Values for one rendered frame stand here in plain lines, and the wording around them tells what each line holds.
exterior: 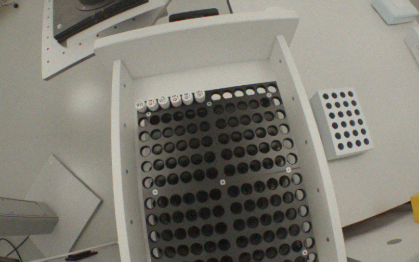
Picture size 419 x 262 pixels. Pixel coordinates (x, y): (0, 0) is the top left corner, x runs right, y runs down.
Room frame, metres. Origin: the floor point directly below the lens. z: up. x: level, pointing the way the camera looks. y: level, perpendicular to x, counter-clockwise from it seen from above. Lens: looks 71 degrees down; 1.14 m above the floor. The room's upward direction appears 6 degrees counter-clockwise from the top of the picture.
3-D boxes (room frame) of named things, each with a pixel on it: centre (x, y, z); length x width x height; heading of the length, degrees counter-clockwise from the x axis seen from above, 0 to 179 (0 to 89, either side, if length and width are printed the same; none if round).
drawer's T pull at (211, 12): (0.25, 0.00, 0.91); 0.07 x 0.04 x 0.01; 93
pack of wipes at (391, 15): (0.45, -0.60, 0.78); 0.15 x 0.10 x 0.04; 103
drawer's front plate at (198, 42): (0.23, 0.00, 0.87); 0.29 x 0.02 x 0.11; 93
